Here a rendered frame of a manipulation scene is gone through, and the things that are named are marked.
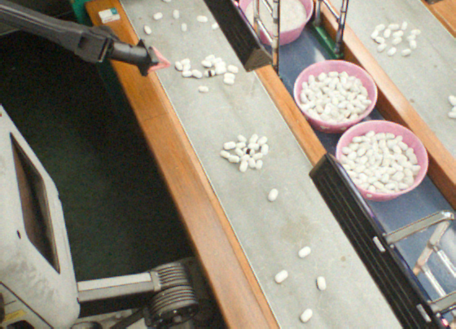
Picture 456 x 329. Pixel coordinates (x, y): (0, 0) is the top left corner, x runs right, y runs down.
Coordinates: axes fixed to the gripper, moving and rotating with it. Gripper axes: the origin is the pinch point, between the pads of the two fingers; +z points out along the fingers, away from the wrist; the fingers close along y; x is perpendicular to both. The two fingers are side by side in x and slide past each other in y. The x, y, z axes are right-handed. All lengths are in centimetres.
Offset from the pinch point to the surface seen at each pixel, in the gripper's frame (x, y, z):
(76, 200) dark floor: 96, 24, 18
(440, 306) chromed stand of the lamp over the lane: -32, -105, 0
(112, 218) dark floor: 89, 9, 27
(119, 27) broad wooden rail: 11.2, 31.5, -0.4
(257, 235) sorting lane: 8, -60, 10
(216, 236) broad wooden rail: 13, -56, 0
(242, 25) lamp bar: -30.7, -20.5, -2.7
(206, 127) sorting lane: 6.5, -18.8, 10.6
